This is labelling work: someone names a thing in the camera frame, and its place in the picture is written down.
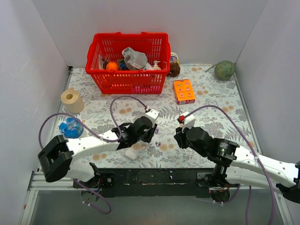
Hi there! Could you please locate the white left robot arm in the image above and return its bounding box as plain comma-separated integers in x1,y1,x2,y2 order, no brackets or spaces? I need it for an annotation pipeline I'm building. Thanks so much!
38,112,158,188

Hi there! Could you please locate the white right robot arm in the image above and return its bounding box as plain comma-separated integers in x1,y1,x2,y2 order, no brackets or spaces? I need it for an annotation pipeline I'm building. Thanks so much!
174,127,300,203

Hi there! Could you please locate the white earbud charging case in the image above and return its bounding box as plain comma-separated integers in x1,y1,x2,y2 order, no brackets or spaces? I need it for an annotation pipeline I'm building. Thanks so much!
124,150,137,160

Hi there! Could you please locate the floral patterned table mat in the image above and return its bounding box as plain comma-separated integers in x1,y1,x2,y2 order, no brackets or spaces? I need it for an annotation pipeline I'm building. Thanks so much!
68,64,256,168

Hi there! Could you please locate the orange snack box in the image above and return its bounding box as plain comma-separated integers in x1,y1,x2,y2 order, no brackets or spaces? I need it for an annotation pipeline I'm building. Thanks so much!
173,79,195,105

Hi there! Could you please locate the white pump bottle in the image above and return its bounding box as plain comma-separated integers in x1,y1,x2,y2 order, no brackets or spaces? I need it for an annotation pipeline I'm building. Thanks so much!
153,60,161,70

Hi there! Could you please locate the dark green toy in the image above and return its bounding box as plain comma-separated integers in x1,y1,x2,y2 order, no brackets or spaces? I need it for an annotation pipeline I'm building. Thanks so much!
117,59,128,71

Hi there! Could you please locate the grey crumpled bag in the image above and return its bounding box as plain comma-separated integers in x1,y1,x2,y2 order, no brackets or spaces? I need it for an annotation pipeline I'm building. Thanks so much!
122,47,148,71

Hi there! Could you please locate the red plastic shopping basket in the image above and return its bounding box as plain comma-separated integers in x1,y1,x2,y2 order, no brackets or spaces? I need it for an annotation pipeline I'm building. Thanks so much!
85,32,171,94

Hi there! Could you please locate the brown jar with label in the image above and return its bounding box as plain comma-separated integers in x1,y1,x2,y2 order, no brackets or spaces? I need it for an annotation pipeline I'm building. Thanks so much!
167,52,180,77

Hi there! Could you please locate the orange fruit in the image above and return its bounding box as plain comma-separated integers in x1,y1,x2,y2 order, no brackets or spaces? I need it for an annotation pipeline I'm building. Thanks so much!
106,61,119,71

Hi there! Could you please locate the blue wrapped tissue roll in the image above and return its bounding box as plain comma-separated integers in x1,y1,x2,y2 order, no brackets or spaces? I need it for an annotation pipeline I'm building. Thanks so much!
59,117,84,139

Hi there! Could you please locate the beige paper roll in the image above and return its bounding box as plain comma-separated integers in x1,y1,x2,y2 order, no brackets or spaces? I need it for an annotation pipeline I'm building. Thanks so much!
60,88,85,114

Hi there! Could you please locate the green melon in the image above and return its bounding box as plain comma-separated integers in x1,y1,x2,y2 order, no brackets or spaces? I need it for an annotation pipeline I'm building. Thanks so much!
204,60,235,81

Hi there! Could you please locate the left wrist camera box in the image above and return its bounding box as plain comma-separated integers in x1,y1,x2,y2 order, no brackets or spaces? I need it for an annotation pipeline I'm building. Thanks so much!
145,107,159,126

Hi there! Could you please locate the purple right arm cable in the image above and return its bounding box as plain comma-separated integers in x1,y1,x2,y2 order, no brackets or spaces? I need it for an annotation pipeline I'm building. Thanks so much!
187,105,276,225

